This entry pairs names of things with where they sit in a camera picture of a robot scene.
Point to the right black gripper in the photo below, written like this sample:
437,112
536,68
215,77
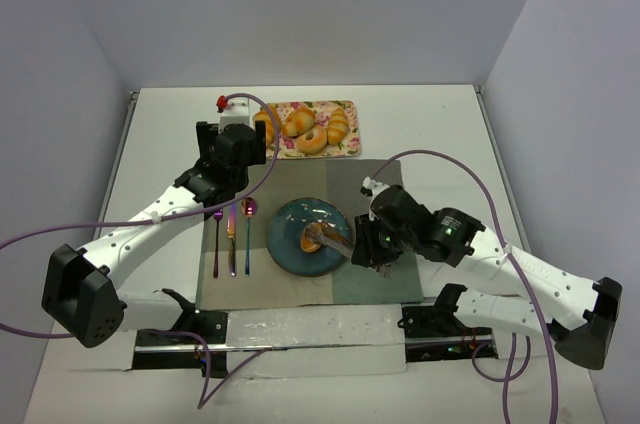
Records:
363,242

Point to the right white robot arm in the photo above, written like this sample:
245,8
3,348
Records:
579,315

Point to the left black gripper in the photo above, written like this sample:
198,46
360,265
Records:
260,142

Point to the sesame burger bun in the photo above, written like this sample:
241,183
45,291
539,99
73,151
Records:
307,243

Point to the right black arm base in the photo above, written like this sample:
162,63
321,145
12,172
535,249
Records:
432,332

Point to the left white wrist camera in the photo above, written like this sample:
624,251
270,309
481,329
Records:
232,110

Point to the iridescent fork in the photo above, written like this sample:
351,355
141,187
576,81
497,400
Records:
218,216

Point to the left striped croissant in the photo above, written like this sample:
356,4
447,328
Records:
272,123

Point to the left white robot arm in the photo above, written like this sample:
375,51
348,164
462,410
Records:
81,286

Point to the floral serving tray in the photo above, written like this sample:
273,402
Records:
350,145

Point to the blue ceramic plate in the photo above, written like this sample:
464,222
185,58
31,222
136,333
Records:
285,230

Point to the iridescent knife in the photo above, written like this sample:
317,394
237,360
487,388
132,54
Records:
231,237

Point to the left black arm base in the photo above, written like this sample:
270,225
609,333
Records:
176,351

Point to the grey patchwork placemat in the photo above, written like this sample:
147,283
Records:
336,181

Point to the iridescent spoon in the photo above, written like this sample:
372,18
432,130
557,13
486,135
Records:
249,209

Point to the golden bread roll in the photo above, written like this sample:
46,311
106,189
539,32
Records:
299,122

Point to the sugared donut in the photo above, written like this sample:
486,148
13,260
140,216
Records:
313,141

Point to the silver tape strip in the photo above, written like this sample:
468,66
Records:
313,326

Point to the right striped croissant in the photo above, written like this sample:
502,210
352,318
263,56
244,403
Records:
337,127

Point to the striped croissant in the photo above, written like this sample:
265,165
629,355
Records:
337,127
272,123

